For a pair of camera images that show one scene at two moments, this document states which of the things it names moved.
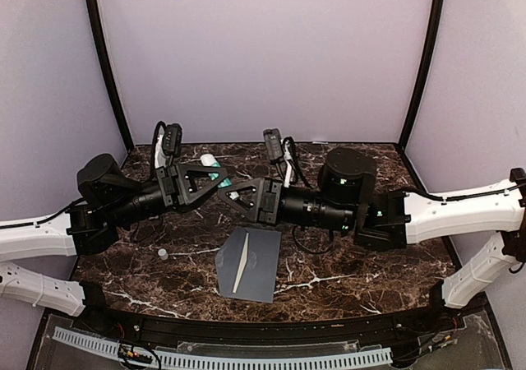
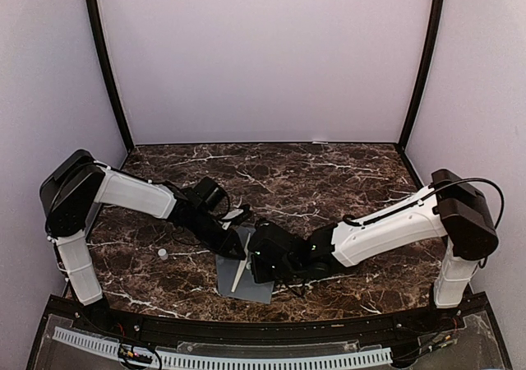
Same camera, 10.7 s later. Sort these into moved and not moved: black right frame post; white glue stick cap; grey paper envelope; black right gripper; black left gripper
Moved: black right gripper; black left gripper
Not moved: grey paper envelope; white glue stick cap; black right frame post
